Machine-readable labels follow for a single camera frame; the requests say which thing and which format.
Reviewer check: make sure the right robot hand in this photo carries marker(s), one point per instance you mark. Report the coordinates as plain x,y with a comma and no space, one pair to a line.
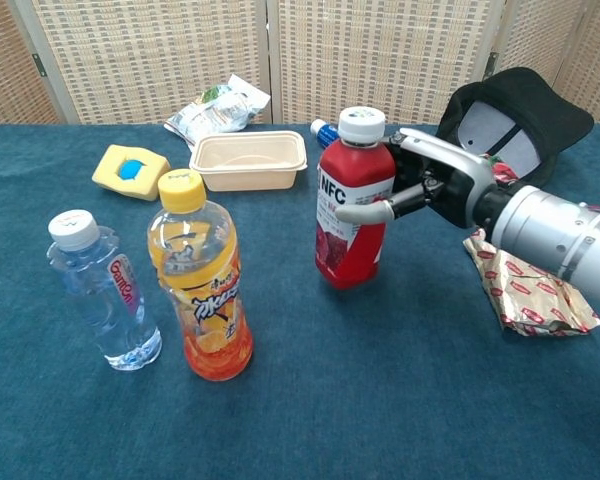
455,185

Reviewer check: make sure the red NFC juice bottle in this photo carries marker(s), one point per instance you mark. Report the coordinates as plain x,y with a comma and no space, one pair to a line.
350,165

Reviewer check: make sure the orange drink bottle yellow cap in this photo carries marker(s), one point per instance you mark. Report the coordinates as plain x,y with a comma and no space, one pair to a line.
205,300

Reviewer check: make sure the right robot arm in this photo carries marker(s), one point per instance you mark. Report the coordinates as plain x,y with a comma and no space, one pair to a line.
555,225

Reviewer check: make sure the red snack packet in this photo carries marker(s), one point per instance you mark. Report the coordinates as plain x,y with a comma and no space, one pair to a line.
505,172

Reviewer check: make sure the black baseball cap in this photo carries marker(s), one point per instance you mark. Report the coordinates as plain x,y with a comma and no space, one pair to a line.
530,100

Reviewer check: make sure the metal screen hinge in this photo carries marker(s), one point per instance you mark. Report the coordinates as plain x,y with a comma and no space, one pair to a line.
490,63
39,65

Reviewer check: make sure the gold foil wrapper red logos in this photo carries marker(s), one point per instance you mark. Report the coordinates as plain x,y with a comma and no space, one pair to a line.
530,300

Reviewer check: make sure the small blue bottle white cap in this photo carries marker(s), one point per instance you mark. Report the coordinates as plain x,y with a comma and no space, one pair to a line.
324,134

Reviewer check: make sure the woven folding screen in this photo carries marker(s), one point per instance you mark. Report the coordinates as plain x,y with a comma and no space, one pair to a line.
380,60

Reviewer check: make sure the beige plastic food container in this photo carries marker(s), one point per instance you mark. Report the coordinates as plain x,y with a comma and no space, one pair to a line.
250,175

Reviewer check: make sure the teal tablecloth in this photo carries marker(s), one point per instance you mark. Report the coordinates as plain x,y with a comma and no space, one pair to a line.
380,400

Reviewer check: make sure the crumpled white green snack bag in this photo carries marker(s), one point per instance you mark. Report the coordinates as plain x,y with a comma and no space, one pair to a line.
215,112

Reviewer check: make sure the yellow foam block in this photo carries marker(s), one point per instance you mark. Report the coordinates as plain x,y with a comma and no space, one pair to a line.
105,175

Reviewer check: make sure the clear water bottle white cap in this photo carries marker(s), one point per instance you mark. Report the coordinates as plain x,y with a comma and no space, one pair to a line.
105,300

